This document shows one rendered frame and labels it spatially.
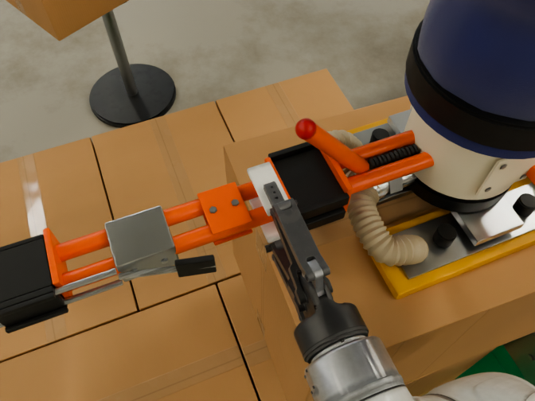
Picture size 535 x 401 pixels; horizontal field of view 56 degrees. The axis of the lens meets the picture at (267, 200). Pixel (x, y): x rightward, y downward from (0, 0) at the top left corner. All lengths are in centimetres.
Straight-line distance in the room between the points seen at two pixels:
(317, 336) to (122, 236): 25
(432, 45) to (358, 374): 35
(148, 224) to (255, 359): 68
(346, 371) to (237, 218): 22
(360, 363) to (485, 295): 31
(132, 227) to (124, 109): 182
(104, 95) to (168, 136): 96
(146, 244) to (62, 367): 75
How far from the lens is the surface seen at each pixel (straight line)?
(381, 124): 88
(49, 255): 61
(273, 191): 58
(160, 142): 156
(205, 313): 127
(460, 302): 76
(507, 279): 80
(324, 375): 51
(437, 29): 59
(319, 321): 53
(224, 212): 60
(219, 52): 264
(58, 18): 182
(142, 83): 250
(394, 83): 254
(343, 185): 62
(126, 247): 60
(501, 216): 79
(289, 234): 53
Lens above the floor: 173
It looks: 57 degrees down
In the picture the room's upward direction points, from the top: straight up
